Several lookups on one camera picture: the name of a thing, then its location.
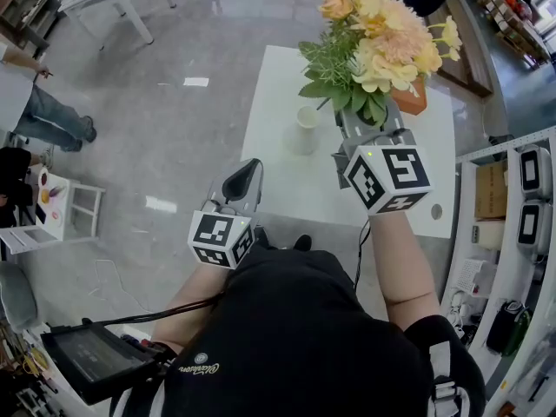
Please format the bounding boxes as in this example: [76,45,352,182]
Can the wooden cabinet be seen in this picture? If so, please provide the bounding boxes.
[0,0,66,56]

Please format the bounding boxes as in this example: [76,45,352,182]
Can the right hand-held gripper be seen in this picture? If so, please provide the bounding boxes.
[332,102,435,215]

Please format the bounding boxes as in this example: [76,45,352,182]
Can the person's left forearm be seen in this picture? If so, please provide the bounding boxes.
[151,262,231,355]

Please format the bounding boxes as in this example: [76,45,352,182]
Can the white side cart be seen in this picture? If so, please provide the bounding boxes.
[35,167,106,242]

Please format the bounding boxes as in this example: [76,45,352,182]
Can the cream box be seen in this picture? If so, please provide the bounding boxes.
[477,220,507,251]

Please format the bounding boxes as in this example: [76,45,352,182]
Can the thin black cable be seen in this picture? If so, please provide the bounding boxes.
[354,219,373,290]

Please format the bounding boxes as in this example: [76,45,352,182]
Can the orange box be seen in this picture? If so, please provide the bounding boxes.
[388,74,429,116]

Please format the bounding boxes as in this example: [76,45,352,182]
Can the grey beanbag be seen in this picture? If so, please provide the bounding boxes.
[0,261,38,332]

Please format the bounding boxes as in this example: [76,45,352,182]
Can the wooden platform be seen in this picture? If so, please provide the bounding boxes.
[427,0,494,97]

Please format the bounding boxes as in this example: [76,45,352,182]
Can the person's black clothed torso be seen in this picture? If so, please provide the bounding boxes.
[110,232,487,417]

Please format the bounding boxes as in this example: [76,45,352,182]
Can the black and green bag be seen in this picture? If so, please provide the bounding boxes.
[486,300,533,356]

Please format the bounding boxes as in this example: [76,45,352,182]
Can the grey device with black lid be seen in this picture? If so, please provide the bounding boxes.
[516,202,553,258]
[516,145,553,199]

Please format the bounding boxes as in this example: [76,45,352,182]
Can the white harness strap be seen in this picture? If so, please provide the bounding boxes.
[427,341,470,417]

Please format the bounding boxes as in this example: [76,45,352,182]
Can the yellow and peach flowers bouquet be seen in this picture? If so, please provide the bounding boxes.
[297,0,464,129]

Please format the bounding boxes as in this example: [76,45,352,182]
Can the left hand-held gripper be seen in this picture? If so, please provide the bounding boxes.
[187,158,264,270]

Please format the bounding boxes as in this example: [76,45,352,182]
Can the white shelf unit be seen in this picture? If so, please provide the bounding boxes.
[440,126,556,417]

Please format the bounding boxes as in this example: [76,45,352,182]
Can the white perforated basket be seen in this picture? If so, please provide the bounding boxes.
[451,258,496,298]

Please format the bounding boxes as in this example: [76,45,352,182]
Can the white flat panel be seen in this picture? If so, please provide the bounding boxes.
[0,226,60,255]

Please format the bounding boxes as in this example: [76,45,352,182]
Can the black tablet screen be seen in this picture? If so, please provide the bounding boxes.
[41,321,160,406]

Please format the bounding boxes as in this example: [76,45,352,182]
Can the white vase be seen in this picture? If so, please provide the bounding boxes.
[284,105,321,156]

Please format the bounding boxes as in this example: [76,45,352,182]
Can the white table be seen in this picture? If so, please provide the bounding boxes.
[241,44,456,239]

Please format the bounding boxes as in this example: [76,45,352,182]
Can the wooden crates with goods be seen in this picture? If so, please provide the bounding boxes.
[477,0,551,67]

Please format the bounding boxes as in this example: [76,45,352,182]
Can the person's right forearm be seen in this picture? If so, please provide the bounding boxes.
[367,210,440,321]

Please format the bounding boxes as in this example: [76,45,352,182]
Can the black cable bundle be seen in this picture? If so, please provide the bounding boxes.
[82,295,227,326]

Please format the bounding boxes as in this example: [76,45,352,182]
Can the cardboard box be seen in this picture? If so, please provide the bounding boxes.
[473,161,509,221]

